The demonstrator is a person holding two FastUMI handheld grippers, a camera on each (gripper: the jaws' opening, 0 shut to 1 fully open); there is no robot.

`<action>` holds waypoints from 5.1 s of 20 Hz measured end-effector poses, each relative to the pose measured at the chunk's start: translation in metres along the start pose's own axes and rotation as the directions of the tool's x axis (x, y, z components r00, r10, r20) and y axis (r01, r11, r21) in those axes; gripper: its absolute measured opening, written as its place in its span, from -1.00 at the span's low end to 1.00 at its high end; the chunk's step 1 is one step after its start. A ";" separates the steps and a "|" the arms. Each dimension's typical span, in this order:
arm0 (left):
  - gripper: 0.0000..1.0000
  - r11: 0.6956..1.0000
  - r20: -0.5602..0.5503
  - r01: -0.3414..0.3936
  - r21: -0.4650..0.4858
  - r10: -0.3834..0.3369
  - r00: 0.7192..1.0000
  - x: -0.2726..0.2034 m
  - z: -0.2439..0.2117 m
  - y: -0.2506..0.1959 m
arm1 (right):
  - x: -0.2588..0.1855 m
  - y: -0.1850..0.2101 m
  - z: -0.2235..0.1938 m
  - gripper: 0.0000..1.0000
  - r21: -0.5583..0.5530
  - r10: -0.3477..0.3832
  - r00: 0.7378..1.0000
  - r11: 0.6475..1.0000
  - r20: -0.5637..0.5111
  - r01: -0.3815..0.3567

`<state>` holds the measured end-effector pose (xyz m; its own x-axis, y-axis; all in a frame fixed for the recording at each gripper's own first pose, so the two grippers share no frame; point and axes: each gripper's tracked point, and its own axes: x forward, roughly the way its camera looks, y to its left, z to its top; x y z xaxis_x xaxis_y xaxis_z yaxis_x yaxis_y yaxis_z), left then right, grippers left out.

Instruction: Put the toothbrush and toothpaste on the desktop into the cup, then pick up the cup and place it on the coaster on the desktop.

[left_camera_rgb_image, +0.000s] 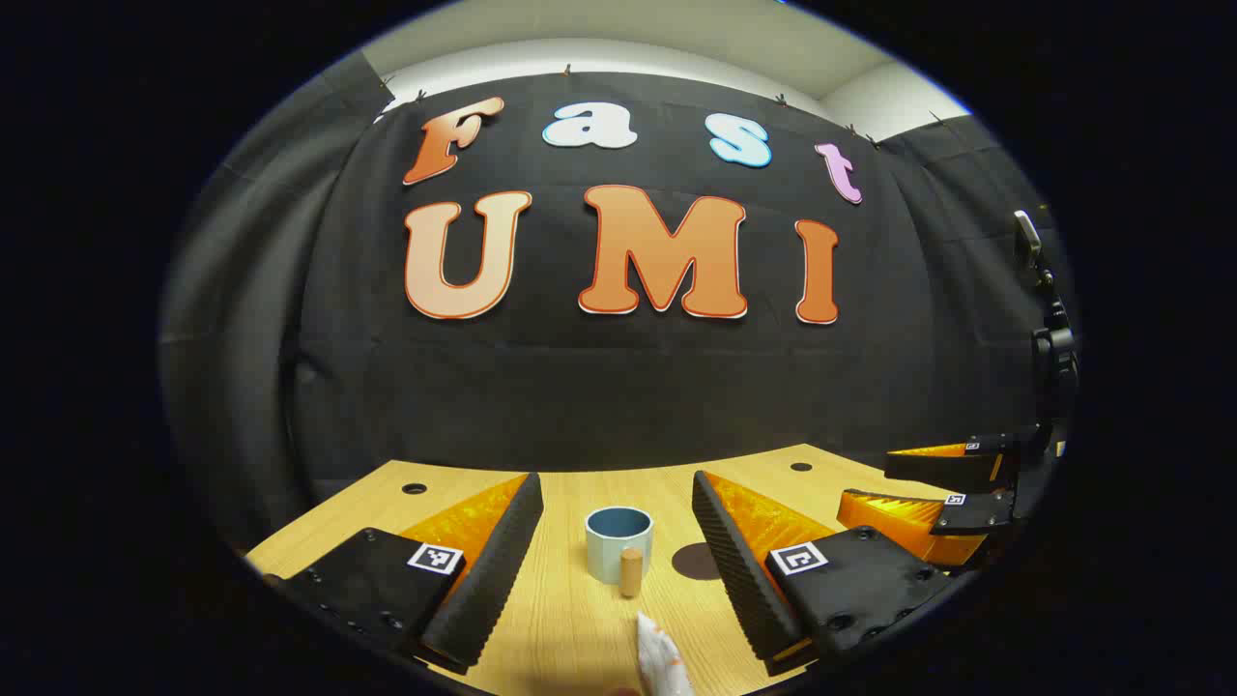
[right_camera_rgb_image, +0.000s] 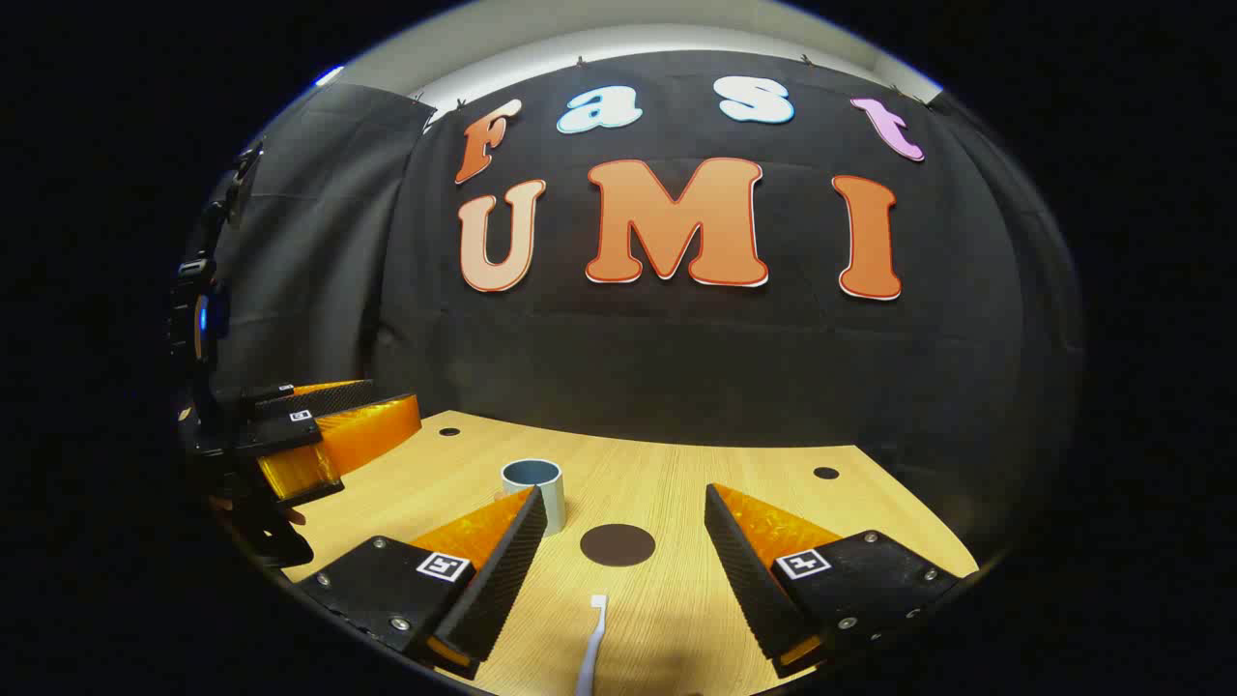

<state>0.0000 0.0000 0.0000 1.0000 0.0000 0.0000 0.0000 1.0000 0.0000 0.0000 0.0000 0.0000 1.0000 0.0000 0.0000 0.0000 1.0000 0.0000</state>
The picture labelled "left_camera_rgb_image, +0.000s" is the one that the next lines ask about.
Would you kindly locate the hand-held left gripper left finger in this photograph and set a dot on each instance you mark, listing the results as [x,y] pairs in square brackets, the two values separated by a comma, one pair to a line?
[498,570]

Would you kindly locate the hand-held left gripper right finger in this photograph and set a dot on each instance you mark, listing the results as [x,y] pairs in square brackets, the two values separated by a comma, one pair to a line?
[734,570]

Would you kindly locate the round brown coaster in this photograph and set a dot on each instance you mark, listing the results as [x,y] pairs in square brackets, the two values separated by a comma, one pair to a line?
[691,561]

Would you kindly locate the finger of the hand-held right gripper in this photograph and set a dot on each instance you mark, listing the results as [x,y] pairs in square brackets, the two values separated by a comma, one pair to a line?
[899,517]
[947,466]

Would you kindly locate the white toothpaste tube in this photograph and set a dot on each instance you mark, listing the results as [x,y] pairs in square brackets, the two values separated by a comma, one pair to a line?
[662,662]

